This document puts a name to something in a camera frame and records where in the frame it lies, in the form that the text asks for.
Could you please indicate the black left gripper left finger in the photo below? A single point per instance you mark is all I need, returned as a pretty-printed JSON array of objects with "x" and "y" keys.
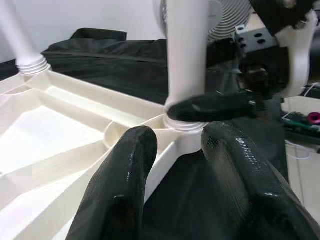
[{"x": 117, "y": 187}]

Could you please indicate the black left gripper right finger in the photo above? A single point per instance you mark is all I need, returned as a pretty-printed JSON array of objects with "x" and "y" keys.
[{"x": 255, "y": 190}]

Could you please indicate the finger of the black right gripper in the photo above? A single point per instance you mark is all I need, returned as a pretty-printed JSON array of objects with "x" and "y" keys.
[
  {"x": 212, "y": 107},
  {"x": 222, "y": 52}
]

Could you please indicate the white plastic table leg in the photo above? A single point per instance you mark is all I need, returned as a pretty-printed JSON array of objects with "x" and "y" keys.
[
  {"x": 20, "y": 37},
  {"x": 187, "y": 50}
]

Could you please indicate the white plastic table top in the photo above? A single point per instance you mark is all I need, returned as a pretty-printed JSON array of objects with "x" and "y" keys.
[{"x": 62, "y": 125}]

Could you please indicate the white floor fan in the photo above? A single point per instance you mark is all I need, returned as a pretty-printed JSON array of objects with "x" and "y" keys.
[{"x": 230, "y": 15}]

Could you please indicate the green flat object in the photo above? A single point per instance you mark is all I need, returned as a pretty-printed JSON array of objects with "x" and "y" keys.
[{"x": 297, "y": 123}]

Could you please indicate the magenta round spool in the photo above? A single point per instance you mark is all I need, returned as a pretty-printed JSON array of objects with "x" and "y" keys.
[{"x": 313, "y": 118}]

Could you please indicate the black table cloth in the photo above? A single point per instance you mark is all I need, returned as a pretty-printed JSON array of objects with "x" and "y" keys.
[{"x": 112, "y": 62}]

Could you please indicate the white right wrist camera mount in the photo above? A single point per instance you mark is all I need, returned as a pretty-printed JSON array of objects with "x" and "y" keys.
[{"x": 300, "y": 55}]

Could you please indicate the black metal furniture frame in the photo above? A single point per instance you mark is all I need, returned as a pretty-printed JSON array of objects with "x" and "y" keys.
[{"x": 302, "y": 140}]

